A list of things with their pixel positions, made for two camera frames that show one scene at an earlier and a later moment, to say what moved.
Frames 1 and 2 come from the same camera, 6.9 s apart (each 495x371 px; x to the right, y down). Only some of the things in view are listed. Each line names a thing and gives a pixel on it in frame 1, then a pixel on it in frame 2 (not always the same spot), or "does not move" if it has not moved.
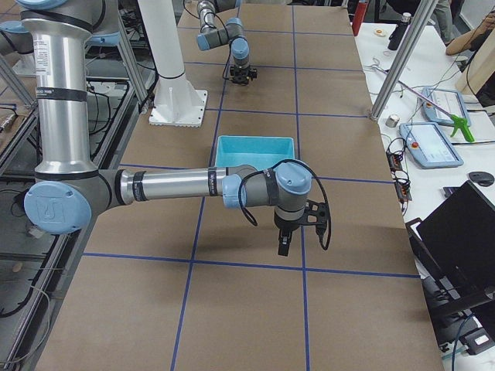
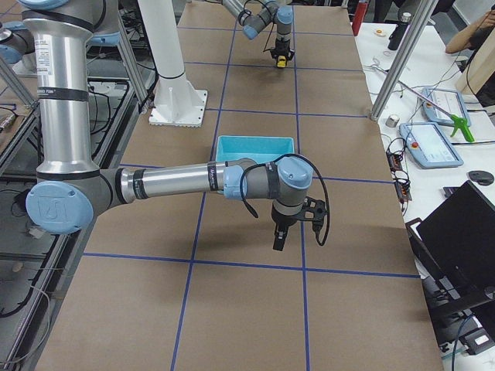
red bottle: [358, 18] does not move
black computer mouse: [482, 178] does not move
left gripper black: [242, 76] -> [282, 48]
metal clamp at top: [421, 18] does not move
